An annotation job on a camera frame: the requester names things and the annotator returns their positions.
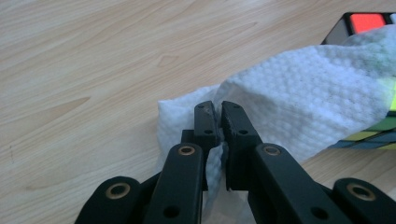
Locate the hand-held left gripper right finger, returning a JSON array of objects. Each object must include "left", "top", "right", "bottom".
[{"left": 219, "top": 100, "right": 264, "bottom": 191}]

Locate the multicoloured puzzle cube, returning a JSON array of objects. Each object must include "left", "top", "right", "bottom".
[{"left": 320, "top": 12, "right": 396, "bottom": 150}]

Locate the white wet wipe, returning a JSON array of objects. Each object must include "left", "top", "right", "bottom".
[{"left": 155, "top": 24, "right": 396, "bottom": 224}]

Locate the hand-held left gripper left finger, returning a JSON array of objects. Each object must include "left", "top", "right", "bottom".
[{"left": 181, "top": 100, "right": 222, "bottom": 192}]

